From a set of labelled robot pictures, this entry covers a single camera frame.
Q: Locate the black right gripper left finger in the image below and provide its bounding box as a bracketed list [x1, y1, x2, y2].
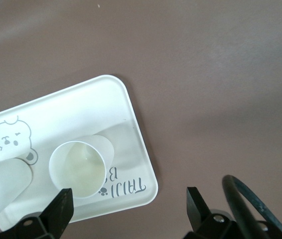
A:
[0, 187, 75, 239]

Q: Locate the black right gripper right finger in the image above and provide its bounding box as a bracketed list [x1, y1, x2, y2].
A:
[185, 186, 234, 239]

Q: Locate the white paper cup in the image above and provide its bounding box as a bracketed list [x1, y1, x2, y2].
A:
[0, 157, 34, 225]
[48, 134, 116, 199]

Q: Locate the cream bear print tray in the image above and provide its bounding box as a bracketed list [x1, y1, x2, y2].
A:
[0, 74, 159, 234]

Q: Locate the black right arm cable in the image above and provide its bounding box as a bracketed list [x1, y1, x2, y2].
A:
[221, 174, 282, 239]

